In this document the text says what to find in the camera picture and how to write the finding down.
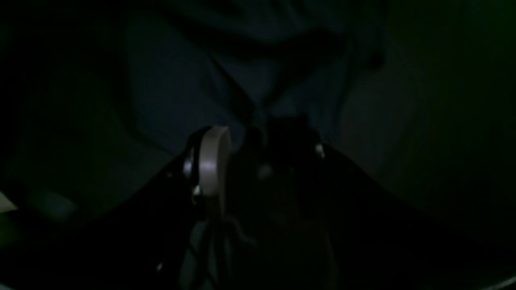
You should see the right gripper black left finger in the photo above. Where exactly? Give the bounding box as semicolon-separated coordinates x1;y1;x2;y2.
182;126;232;221

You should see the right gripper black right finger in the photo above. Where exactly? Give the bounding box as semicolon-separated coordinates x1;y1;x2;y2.
265;116;331;226

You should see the black t-shirt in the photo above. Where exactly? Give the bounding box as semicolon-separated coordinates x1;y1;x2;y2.
123;0;428;164

